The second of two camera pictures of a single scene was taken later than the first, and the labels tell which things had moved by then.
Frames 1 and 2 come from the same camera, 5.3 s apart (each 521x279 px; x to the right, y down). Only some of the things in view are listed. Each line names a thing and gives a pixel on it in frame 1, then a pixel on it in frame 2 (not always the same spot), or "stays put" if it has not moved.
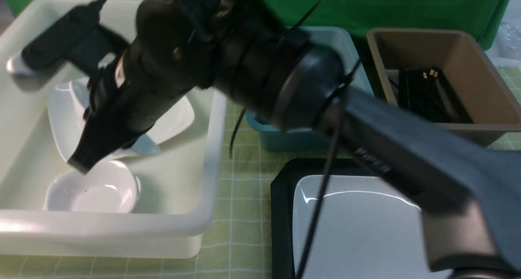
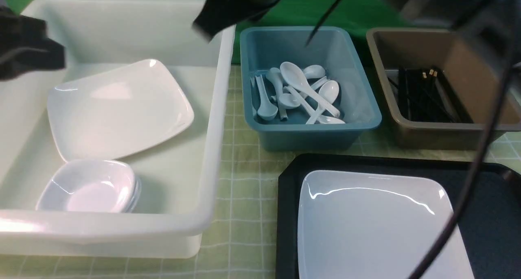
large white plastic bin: x=182 y=190 stays put
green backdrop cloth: x=478 y=9 stays put
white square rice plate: x=367 y=229 stays put
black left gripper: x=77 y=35 -> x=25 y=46
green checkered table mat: x=237 y=242 stays put
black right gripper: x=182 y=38 -> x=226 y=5
